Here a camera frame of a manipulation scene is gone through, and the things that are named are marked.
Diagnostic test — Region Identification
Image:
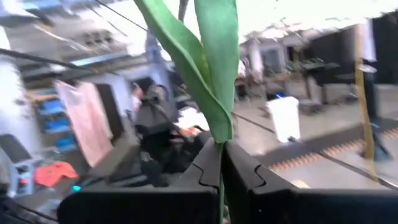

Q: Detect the shelf with blue bins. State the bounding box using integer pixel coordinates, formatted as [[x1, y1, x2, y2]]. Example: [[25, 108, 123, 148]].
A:
[[30, 86, 78, 154]]

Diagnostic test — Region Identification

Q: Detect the white trash bin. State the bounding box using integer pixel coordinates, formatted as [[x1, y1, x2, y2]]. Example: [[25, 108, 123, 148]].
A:
[[266, 95, 302, 143]]

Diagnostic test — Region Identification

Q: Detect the orange cloth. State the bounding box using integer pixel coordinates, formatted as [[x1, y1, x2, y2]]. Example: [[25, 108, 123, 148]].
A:
[[34, 161, 79, 189]]

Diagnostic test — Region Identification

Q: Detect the white office chair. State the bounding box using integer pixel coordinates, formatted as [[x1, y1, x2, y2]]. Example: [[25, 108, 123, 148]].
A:
[[0, 133, 37, 198]]

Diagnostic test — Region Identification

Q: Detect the green artificial flower stem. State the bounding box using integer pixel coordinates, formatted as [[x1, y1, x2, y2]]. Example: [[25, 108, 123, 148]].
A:
[[133, 0, 240, 224]]

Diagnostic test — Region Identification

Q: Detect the pink hanging cloth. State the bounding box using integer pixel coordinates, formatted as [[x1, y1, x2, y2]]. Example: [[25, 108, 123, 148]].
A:
[[55, 80, 113, 168]]

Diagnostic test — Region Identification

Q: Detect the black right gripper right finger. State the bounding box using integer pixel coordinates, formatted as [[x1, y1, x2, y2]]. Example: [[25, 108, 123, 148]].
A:
[[222, 139, 398, 224]]

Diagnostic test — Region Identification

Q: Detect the yellow hanging cable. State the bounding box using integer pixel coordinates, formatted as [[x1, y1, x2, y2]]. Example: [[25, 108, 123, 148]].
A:
[[353, 24, 378, 182]]

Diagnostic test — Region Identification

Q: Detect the grey slanted frame bar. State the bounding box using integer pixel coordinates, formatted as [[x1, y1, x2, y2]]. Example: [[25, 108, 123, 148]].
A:
[[0, 48, 97, 74]]

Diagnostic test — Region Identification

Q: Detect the white building column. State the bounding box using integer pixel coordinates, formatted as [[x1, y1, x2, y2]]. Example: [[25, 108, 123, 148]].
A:
[[0, 27, 42, 149]]

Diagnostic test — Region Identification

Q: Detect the orange black striped floor strip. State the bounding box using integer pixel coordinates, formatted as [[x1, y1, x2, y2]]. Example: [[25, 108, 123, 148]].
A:
[[269, 126, 398, 171]]

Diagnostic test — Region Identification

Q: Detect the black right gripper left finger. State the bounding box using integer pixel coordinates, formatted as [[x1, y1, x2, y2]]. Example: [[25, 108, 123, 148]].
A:
[[57, 136, 223, 224]]

